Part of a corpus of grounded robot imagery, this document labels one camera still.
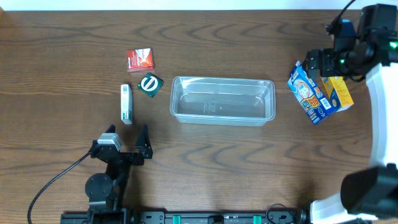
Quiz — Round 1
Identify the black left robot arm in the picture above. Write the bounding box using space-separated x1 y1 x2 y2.
85 124 153 223

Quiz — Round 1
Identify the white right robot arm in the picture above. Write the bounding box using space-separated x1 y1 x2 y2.
303 4 397 223

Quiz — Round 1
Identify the green Zam-Buk box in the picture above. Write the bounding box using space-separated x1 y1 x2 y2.
137 73 164 98

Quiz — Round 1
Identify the yellow cough syrup box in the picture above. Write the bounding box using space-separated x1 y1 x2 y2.
321 77 354 112

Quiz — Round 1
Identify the red medicine box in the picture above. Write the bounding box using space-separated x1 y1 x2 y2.
126 48 154 73

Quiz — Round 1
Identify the clear plastic container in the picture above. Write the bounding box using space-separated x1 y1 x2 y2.
170 76 276 127

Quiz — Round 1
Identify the black mounting rail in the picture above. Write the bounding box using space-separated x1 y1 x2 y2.
60 210 310 224

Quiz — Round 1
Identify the white Panadol box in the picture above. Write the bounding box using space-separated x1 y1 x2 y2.
121 84 133 124

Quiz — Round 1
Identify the blue cooling patch box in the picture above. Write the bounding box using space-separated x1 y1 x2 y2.
287 60 341 125

